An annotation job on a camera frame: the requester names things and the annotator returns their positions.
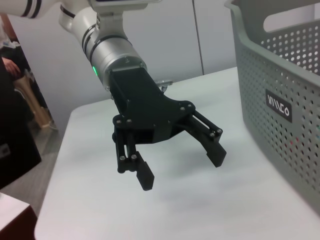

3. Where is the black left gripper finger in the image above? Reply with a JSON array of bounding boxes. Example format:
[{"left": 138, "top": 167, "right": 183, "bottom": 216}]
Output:
[
  {"left": 111, "top": 125, "right": 156, "bottom": 192},
  {"left": 185, "top": 109, "right": 228, "bottom": 168}
]

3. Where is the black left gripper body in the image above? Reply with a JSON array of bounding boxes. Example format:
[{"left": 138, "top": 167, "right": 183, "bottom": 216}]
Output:
[{"left": 108, "top": 66, "right": 197, "bottom": 146}]

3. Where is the grey-green perforated storage bin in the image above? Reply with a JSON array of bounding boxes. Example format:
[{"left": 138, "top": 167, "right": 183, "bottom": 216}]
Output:
[{"left": 223, "top": 0, "right": 320, "bottom": 215}]

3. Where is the black monitor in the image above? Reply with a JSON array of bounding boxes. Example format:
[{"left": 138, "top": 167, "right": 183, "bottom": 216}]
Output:
[{"left": 0, "top": 59, "right": 42, "bottom": 190}]

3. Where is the brown cardboard box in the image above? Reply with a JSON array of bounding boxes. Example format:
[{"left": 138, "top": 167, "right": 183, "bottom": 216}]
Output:
[{"left": 0, "top": 191, "right": 39, "bottom": 240}]

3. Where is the seated person white shirt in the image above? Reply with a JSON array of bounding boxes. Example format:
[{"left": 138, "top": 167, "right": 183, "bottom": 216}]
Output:
[{"left": 0, "top": 13, "right": 59, "bottom": 131}]

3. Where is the left wrist cable with plug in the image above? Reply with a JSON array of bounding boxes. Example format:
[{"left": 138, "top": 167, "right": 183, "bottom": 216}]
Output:
[{"left": 153, "top": 78, "right": 174, "bottom": 93}]

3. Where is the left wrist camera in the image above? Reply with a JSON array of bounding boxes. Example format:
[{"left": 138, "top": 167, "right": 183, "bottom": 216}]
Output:
[{"left": 91, "top": 0, "right": 164, "bottom": 29}]

